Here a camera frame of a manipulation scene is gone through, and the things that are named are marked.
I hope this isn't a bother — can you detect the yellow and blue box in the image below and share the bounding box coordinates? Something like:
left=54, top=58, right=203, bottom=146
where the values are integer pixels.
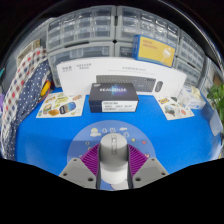
left=132, top=34, right=177, bottom=68

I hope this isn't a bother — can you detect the small black and white box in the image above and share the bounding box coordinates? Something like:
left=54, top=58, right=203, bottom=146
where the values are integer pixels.
left=88, top=82, right=140, bottom=114

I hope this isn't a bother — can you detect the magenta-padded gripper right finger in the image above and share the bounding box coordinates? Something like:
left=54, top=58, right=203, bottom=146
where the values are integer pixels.
left=127, top=143, right=170, bottom=190

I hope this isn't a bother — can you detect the sticker sheet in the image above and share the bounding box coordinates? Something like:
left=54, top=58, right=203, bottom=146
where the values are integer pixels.
left=154, top=95, right=195, bottom=121
left=35, top=92, right=86, bottom=119

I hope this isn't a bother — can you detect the long white keyboard box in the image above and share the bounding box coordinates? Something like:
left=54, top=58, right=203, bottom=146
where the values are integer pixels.
left=55, top=57, right=188, bottom=98

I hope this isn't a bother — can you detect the white wire basket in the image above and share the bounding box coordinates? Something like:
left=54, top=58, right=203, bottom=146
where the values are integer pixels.
left=16, top=39, right=42, bottom=66

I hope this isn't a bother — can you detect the red and white checked cloth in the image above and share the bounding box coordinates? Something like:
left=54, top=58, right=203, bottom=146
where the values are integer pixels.
left=0, top=48, right=51, bottom=158

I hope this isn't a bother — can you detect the grey plastic drawer cabinet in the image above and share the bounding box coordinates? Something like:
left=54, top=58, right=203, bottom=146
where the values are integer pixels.
left=114, top=41, right=135, bottom=58
left=178, top=29, right=207, bottom=76
left=46, top=5, right=117, bottom=52
left=48, top=42, right=115, bottom=86
left=116, top=5, right=182, bottom=51
left=173, top=58, right=203, bottom=88

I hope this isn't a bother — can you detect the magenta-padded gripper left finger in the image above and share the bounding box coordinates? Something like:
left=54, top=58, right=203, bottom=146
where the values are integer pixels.
left=58, top=143, right=101, bottom=190

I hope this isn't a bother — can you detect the white computer mouse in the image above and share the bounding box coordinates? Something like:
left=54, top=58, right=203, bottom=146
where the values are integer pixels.
left=98, top=133, right=130, bottom=185

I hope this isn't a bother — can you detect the green potted plant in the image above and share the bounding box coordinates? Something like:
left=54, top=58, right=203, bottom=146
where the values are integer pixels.
left=206, top=83, right=224, bottom=158

